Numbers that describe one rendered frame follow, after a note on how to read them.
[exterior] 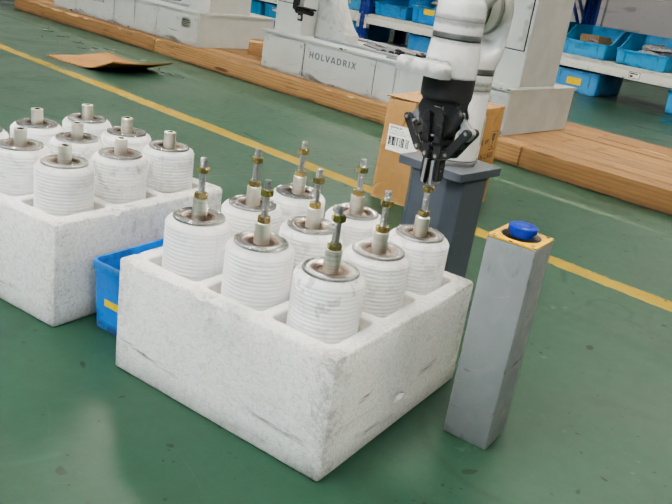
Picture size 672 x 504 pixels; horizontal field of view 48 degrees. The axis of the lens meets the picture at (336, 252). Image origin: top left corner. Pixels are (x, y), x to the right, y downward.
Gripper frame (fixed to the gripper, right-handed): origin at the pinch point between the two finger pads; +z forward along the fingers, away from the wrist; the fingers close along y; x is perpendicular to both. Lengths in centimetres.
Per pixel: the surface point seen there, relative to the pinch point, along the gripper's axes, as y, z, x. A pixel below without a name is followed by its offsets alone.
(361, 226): 7.7, 10.8, 5.2
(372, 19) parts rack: 412, 13, -407
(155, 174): 51, 14, 16
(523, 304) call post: -21.6, 12.2, 3.0
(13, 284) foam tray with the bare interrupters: 50, 31, 43
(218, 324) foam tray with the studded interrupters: 4.6, 20.0, 33.3
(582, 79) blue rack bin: 212, 26, -425
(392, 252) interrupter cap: -4.0, 10.0, 10.6
